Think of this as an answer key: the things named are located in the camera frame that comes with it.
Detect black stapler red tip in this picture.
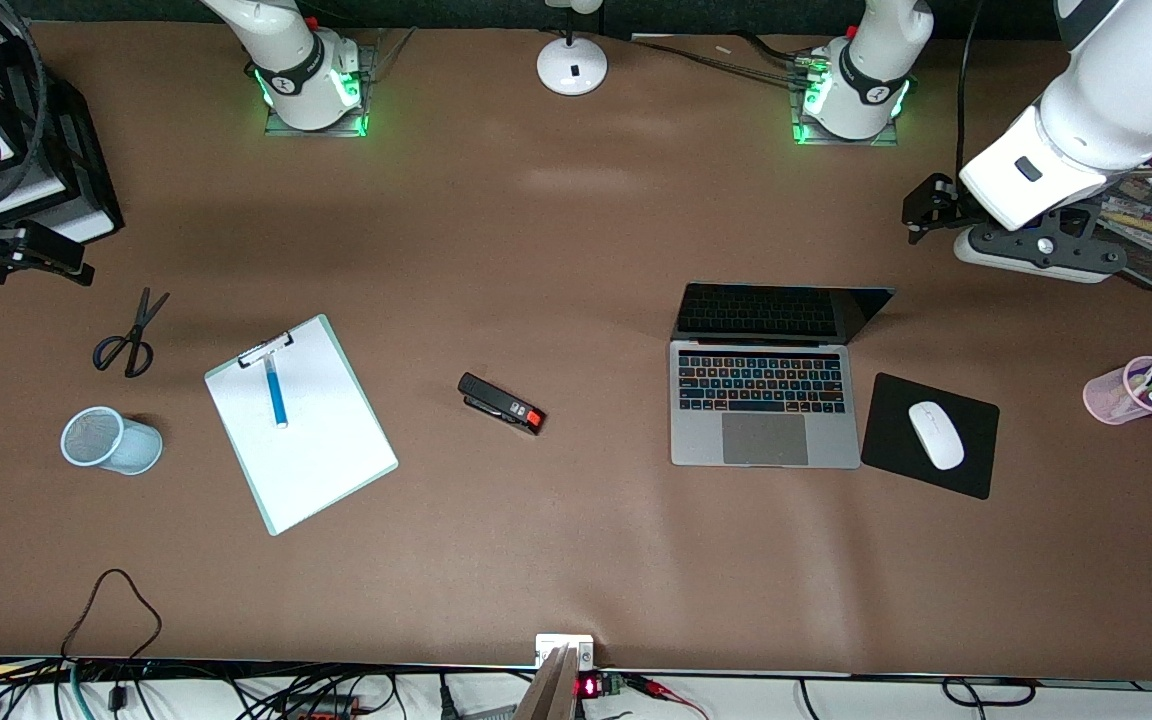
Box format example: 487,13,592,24
457,372,546,437

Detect small white box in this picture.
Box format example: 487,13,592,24
535,634,596,671

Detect red wire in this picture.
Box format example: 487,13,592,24
626,675,709,720

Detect black curled cable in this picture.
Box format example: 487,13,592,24
941,677,1039,707

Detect black stacked paper tray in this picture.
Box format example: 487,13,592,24
0,20,125,246

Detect thin black looped cable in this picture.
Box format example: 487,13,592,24
61,568,163,663

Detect pink mesh cup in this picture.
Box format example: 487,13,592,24
1082,355,1152,426

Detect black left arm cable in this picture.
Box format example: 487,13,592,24
954,0,985,187

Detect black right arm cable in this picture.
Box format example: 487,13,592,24
0,0,49,206

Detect black handled scissors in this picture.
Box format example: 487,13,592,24
92,288,171,379

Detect blue marker white cap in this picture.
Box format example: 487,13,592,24
263,355,290,429

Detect silver laptop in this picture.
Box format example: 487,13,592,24
669,283,897,469

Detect wooden block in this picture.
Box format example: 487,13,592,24
514,645,582,720

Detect black mouse pad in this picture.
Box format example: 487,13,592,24
861,373,1001,501

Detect black cable bundle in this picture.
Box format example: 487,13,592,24
626,33,837,89

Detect white paper sheet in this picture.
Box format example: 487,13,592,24
206,320,395,531

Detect light blue mesh cup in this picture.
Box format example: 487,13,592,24
60,406,164,476

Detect white lamp base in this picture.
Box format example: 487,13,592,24
536,0,609,97

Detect light green clipboard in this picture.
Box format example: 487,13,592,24
204,314,399,537

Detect white computer mouse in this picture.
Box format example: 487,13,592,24
908,401,966,471

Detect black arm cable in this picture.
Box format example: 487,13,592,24
954,0,985,187
0,0,49,206

